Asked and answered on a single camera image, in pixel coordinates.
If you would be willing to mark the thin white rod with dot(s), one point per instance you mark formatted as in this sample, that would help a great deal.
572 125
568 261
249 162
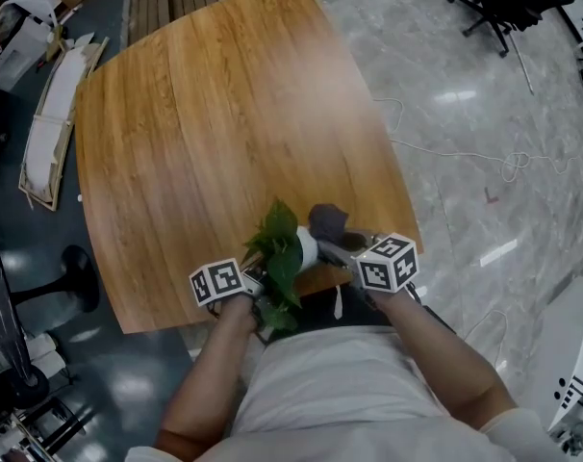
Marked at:
521 63

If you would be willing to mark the round black pedestal table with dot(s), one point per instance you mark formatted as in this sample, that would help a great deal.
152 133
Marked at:
80 277

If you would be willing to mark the wooden frame with white panel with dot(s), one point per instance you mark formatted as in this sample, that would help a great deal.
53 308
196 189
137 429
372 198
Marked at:
46 128

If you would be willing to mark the green leafy plant white pot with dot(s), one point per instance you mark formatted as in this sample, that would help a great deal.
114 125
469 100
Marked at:
308 250

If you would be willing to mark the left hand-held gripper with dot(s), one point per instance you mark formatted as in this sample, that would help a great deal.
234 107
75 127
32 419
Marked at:
217 282

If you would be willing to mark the person's right forearm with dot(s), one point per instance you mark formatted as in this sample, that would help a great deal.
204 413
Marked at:
440 354

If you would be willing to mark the black office chair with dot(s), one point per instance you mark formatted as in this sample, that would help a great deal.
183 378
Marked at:
493 22

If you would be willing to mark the person's white shirt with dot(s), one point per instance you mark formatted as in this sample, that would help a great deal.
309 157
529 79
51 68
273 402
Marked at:
330 392

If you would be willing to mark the person's black trousers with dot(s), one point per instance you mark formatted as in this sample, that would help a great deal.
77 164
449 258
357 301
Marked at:
315 308

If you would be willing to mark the white equipment housing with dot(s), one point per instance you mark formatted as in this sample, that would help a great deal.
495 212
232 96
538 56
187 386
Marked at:
575 354

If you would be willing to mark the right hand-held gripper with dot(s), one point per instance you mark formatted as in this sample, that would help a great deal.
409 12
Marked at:
387 263

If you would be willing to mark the dark grey cloth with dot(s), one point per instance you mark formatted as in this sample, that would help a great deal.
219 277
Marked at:
327 222

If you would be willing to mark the person's left forearm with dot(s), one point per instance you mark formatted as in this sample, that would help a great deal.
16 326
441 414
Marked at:
210 378

